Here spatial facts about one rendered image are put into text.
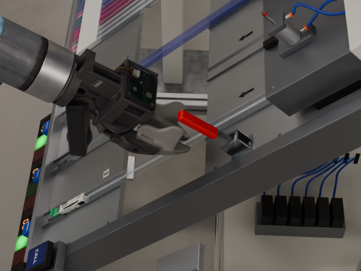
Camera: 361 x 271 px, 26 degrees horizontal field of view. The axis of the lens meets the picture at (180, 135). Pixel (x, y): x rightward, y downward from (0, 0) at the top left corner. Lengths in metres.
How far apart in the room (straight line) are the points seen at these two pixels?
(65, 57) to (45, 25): 1.68
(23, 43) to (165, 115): 0.24
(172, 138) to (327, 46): 0.27
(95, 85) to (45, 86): 0.06
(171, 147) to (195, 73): 1.40
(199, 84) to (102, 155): 1.19
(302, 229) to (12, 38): 0.67
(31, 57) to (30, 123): 1.43
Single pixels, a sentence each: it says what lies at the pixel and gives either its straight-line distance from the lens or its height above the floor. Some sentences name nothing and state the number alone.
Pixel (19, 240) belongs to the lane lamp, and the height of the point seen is 0.65.
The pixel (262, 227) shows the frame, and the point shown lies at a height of 0.65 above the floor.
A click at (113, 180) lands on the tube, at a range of 1.21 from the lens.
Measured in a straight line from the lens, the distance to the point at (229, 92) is 1.12.
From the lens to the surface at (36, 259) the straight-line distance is 1.23.
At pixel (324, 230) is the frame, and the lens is 1.43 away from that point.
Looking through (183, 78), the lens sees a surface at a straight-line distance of 2.47.
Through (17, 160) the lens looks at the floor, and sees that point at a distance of 2.33.
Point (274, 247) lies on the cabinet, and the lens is 1.43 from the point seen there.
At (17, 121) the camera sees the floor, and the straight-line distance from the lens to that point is 2.43.
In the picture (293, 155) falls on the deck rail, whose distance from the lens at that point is 0.98.
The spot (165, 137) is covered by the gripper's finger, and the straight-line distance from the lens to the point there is 1.08.
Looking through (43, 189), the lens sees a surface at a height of 0.73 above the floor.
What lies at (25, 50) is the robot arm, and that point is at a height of 1.16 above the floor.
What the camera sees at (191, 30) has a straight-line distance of 1.26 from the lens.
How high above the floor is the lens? 1.86
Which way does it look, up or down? 52 degrees down
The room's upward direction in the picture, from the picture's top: straight up
